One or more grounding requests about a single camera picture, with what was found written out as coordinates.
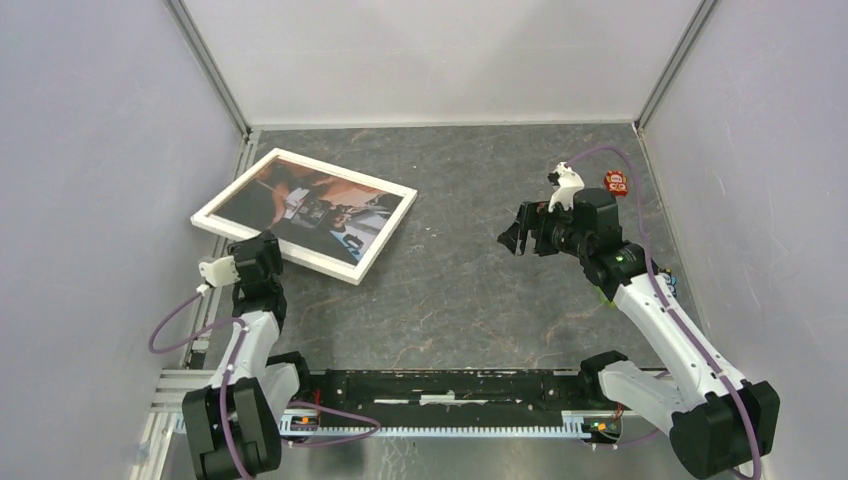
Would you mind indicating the aluminium corner post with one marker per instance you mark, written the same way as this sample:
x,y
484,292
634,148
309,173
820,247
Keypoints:
x,y
200,50
700,18

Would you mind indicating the blue black monster toy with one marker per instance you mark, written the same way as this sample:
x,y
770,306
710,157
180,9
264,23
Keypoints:
x,y
670,279

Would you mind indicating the aluminium corner post left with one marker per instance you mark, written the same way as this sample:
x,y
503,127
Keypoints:
x,y
200,50

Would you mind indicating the printed photo with white border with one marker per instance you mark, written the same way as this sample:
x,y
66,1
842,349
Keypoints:
x,y
309,208

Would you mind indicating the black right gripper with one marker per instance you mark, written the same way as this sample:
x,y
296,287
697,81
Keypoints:
x,y
533,215

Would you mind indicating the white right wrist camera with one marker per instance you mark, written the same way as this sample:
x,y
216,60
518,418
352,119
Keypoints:
x,y
566,183

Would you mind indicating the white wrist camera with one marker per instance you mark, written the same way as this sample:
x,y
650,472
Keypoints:
x,y
217,273
566,183

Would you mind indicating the light wooden picture frame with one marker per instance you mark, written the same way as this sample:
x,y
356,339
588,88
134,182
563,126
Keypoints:
x,y
352,274

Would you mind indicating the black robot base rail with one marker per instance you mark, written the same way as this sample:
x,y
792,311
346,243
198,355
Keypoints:
x,y
465,403

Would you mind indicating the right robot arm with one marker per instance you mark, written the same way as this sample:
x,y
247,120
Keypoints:
x,y
715,418

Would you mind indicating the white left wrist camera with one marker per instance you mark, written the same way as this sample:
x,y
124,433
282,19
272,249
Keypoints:
x,y
217,273

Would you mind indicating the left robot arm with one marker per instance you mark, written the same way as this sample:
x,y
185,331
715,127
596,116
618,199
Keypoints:
x,y
231,423

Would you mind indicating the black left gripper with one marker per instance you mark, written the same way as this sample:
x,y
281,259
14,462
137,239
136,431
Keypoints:
x,y
271,246

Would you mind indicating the aluminium corner post right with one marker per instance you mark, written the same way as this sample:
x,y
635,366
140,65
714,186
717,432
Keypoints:
x,y
700,18

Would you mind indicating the red monster toy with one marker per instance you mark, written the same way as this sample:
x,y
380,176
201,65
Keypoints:
x,y
616,182

